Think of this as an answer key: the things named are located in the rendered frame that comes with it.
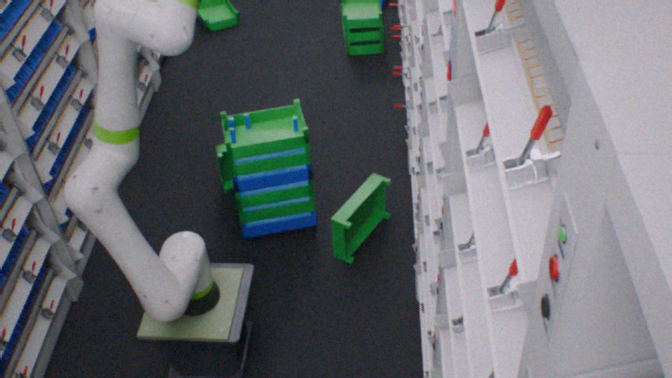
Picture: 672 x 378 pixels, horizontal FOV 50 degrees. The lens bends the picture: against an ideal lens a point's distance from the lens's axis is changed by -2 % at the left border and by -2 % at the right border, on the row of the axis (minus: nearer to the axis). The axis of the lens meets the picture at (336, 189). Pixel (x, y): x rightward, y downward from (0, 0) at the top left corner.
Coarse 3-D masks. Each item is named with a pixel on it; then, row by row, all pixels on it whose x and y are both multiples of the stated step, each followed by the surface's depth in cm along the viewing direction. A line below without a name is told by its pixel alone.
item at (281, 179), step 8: (264, 176) 272; (272, 176) 272; (280, 176) 273; (288, 176) 274; (296, 176) 274; (304, 176) 275; (240, 184) 271; (248, 184) 272; (256, 184) 273; (264, 184) 274; (272, 184) 275; (280, 184) 275
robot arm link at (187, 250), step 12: (168, 240) 215; (180, 240) 213; (192, 240) 213; (168, 252) 210; (180, 252) 210; (192, 252) 210; (204, 252) 214; (168, 264) 206; (180, 264) 207; (192, 264) 209; (204, 264) 215; (204, 276) 217; (204, 288) 220
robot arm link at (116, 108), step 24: (120, 0) 159; (144, 0) 161; (96, 24) 162; (120, 24) 159; (120, 48) 165; (120, 72) 170; (96, 96) 180; (120, 96) 175; (96, 120) 182; (120, 120) 180
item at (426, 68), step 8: (424, 64) 196; (424, 72) 198; (432, 72) 198; (424, 80) 199; (432, 80) 197; (432, 88) 195; (432, 96) 192; (432, 120) 184; (432, 128) 182; (432, 136) 179; (440, 136) 178; (432, 144) 177; (432, 152) 175; (440, 152) 174; (440, 160) 172; (440, 184) 166; (440, 192) 164; (440, 200) 162; (440, 208) 160; (440, 216) 158
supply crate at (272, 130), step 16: (224, 112) 272; (256, 112) 276; (272, 112) 277; (288, 112) 279; (224, 128) 275; (240, 128) 277; (256, 128) 276; (272, 128) 276; (288, 128) 275; (304, 128) 262; (240, 144) 269; (256, 144) 261; (272, 144) 262; (288, 144) 264; (304, 144) 266
